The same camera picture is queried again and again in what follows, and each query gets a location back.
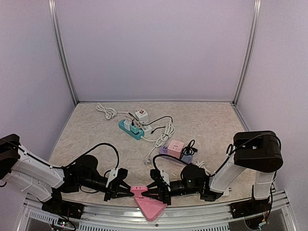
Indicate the left aluminium frame post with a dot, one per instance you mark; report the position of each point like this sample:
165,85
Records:
60,48

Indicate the small white cube charger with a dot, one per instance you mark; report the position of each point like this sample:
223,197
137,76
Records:
127,124

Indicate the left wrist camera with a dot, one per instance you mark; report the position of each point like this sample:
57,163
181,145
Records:
117,174

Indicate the white cube socket adapter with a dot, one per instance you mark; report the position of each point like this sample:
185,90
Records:
142,116

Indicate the purple power strip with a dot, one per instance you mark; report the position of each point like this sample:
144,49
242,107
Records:
163,150

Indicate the aluminium front rail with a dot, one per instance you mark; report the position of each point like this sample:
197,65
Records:
138,213

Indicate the pink cube socket adapter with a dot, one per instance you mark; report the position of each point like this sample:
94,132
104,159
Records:
175,148

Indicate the aluminium frame post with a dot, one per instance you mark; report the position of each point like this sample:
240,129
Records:
249,51
60,48

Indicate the right aluminium frame post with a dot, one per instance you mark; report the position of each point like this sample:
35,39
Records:
249,51

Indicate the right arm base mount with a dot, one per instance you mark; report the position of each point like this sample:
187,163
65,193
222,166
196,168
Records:
252,206

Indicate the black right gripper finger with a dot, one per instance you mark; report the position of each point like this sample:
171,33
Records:
152,185
154,194

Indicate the pink charger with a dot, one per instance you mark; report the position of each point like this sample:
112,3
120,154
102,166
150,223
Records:
138,190

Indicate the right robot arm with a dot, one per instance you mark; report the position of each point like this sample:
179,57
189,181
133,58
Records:
256,150

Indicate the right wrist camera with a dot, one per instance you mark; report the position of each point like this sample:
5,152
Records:
160,177

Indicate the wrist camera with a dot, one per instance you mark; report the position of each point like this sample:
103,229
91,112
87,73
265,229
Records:
117,174
160,177

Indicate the white power strip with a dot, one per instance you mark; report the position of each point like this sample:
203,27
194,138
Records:
111,113

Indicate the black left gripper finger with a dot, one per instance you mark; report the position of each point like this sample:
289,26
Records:
123,184
121,194

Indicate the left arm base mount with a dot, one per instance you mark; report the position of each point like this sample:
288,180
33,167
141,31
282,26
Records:
57,205

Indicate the pink triangular power strip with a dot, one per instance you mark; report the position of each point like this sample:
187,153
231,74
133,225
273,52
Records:
150,208

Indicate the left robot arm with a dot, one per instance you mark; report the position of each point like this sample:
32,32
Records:
47,182

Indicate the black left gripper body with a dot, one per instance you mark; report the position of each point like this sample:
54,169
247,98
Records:
110,189

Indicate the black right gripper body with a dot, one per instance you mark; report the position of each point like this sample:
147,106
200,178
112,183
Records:
164,193

